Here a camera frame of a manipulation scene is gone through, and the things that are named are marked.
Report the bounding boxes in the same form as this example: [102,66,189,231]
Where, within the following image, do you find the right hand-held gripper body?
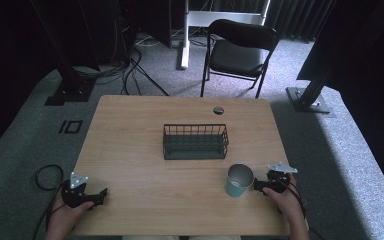
[262,161,299,195]

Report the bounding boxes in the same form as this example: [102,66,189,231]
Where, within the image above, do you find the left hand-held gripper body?
[61,171,97,209]

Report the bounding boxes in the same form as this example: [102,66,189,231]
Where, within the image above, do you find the teal metal cup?
[225,162,256,198]

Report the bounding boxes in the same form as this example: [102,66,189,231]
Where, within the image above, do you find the person's left hand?
[46,189,95,234]

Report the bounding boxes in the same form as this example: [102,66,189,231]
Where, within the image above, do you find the person's right hand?
[262,173,307,224]

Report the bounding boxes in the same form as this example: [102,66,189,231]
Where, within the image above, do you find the black metal stand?
[285,39,335,116]
[29,0,98,107]

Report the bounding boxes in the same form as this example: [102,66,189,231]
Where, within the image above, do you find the black folding chair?
[199,18,280,100]

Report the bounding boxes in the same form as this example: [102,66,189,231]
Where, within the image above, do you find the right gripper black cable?
[281,178,310,219]

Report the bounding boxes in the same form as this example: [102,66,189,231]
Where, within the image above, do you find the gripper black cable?
[281,178,310,219]
[32,163,65,240]

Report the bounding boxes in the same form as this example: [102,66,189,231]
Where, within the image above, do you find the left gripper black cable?
[32,163,65,240]

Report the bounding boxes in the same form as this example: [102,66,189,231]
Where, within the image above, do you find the black wire basket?
[162,123,230,161]

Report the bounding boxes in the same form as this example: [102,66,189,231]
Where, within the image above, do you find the black floor cable bundle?
[71,19,170,98]

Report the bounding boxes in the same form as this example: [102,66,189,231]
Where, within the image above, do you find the white floor cables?
[133,28,186,48]

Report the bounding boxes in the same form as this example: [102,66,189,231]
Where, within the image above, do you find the white desk frame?
[175,0,272,71]

